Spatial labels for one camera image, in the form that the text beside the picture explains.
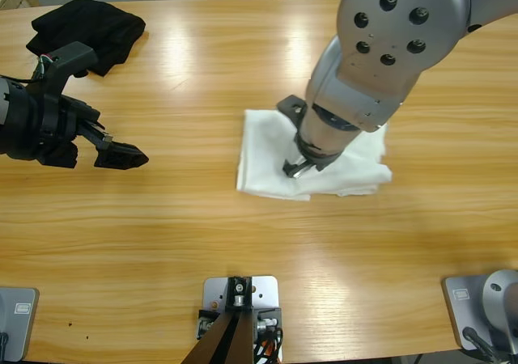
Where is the white t-shirt with black logo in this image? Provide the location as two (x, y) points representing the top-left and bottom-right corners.
(236, 108), (393, 202)

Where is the orange and black cable bundle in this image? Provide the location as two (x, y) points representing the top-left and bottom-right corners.
(251, 327), (285, 364)

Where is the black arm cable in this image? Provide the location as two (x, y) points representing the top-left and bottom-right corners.
(18, 53), (56, 85)

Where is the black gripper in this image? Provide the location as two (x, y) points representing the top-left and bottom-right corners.
(282, 135), (340, 178)
(0, 76), (150, 171)

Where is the black garment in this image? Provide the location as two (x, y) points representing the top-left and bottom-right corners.
(24, 0), (146, 77)

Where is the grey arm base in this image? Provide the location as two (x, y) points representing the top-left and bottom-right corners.
(0, 286), (40, 363)
(440, 269), (518, 353)

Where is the dark camera post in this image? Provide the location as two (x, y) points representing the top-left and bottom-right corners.
(181, 277), (260, 364)

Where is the white mount block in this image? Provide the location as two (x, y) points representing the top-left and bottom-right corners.
(202, 275), (281, 364)

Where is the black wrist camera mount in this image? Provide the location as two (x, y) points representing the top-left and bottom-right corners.
(40, 42), (100, 98)
(276, 95), (308, 127)

